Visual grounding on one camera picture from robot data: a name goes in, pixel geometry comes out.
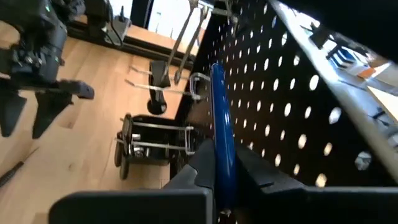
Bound black perforated pegboard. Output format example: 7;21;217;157
169;0;398;189

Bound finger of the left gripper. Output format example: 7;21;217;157
32;91;75;140
0;93;28;138

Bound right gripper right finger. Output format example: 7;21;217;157
234;142;398;224

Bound small silver wrench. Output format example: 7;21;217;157
173;4;210;86

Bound wire loop tool holder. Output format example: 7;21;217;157
124;64;212;102

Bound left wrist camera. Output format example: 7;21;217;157
57;79;96;101

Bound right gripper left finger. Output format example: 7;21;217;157
49;138;218;224

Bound light wood desk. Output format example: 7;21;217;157
74;14;208;57

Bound small black-handled screwdriver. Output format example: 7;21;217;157
0;161;25;189

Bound large silver wrench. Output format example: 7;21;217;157
160;0;200;84

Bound blue T-handle hex key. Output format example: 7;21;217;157
210;62;239;215

